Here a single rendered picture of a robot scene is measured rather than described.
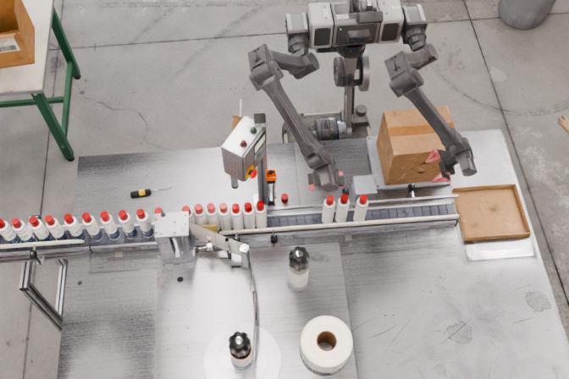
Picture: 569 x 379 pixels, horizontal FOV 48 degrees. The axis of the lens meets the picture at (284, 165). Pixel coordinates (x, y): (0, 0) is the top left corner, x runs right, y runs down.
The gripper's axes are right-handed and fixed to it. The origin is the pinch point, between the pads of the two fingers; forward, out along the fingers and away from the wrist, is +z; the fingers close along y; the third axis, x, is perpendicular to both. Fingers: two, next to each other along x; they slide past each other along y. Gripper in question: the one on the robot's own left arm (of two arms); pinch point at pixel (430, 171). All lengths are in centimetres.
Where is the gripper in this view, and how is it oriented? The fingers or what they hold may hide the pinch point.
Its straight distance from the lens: 277.4
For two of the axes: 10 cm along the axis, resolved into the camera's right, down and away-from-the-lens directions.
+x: 7.6, 2.4, 6.0
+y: 1.2, 8.6, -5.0
